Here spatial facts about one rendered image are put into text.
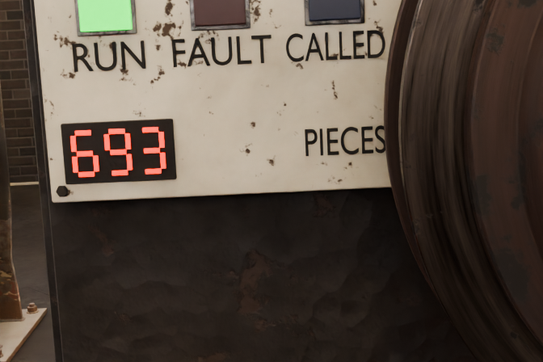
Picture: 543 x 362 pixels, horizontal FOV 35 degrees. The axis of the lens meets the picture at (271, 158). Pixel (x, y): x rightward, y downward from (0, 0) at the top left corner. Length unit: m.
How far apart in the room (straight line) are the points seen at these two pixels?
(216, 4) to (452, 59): 0.19
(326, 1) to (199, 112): 0.12
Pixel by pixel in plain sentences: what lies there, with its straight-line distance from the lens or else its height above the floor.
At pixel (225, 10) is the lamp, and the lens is 0.60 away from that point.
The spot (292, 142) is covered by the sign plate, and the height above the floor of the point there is 1.10.
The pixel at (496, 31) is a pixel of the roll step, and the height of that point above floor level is 1.17.
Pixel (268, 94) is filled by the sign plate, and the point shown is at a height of 1.13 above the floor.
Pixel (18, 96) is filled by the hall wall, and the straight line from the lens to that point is 6.88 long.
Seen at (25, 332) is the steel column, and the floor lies 0.03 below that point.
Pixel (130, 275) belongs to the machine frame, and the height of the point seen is 1.00.
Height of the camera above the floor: 1.18
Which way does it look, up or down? 9 degrees down
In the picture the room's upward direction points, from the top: 3 degrees counter-clockwise
